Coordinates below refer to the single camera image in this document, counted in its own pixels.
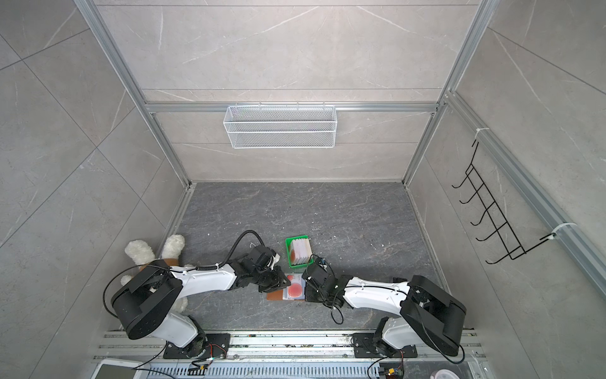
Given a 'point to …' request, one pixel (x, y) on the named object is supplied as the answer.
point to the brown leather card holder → (278, 296)
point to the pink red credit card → (296, 290)
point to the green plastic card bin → (288, 245)
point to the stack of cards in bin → (301, 251)
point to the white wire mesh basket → (280, 127)
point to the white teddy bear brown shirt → (141, 254)
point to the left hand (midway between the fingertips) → (291, 280)
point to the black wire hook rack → (504, 234)
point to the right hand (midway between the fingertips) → (306, 291)
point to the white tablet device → (119, 369)
